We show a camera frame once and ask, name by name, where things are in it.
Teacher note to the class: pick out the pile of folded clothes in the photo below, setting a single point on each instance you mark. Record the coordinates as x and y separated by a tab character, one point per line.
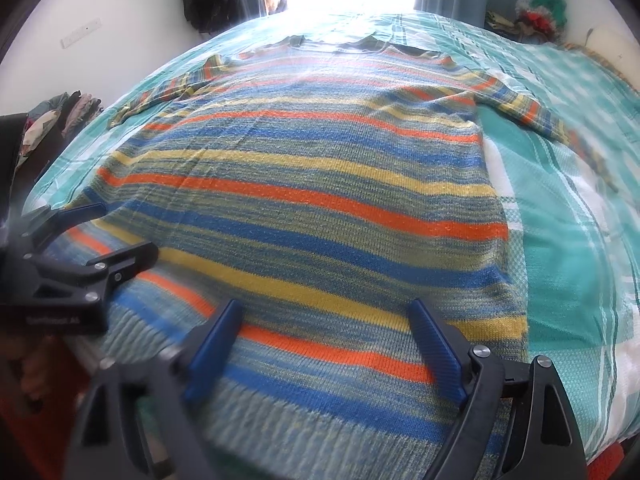
75	110

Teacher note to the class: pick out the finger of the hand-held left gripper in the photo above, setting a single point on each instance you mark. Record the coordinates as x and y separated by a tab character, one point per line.
125	259
70	217

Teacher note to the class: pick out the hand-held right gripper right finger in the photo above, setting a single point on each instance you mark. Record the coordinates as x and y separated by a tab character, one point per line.
437	355

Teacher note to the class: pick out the colourful clothes pile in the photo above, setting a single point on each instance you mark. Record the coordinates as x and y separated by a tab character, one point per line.
540	15

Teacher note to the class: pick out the red cloth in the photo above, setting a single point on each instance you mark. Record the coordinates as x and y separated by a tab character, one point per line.
55	415

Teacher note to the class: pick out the person's left hand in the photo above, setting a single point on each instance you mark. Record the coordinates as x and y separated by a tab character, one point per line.
30	365

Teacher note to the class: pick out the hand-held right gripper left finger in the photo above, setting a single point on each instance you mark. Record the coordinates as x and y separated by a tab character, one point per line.
215	355

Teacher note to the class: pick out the striped knit sweater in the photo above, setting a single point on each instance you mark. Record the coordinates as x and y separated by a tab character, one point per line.
300	185

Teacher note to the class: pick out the white wall socket strip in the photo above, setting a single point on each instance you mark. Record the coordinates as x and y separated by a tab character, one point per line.
80	33

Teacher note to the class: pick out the teal checkered bed blanket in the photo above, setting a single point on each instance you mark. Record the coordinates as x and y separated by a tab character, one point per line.
550	235

